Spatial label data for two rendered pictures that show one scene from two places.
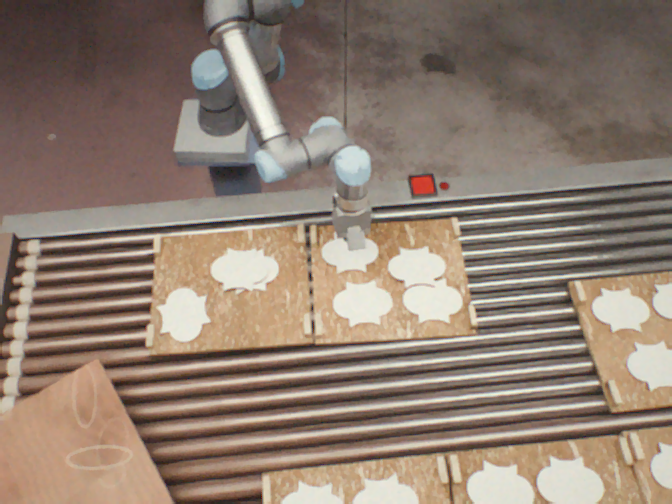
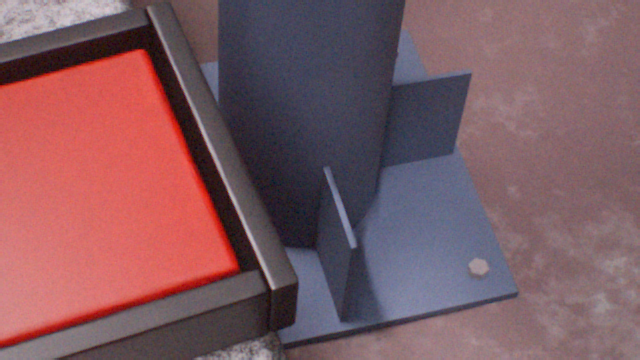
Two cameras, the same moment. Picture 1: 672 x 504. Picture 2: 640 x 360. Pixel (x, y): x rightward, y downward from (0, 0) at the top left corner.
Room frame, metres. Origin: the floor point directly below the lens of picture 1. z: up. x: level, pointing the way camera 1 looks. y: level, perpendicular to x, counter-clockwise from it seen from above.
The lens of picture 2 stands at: (1.08, -0.40, 1.13)
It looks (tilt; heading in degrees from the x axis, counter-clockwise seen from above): 54 degrees down; 69
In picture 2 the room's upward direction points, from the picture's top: 6 degrees clockwise
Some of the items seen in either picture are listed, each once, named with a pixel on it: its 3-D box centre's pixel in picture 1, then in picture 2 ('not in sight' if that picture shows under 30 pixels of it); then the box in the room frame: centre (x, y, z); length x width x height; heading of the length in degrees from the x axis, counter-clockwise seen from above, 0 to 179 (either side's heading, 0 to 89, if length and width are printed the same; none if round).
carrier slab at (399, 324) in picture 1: (389, 278); not in sight; (0.77, -0.14, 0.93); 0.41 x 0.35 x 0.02; 94
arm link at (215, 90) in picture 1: (215, 78); not in sight; (1.35, 0.35, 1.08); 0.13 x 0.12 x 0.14; 116
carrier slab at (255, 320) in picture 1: (231, 287); not in sight; (0.74, 0.28, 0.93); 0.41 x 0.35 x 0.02; 95
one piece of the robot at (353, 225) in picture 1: (352, 221); not in sight; (0.82, -0.04, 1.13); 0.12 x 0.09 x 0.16; 11
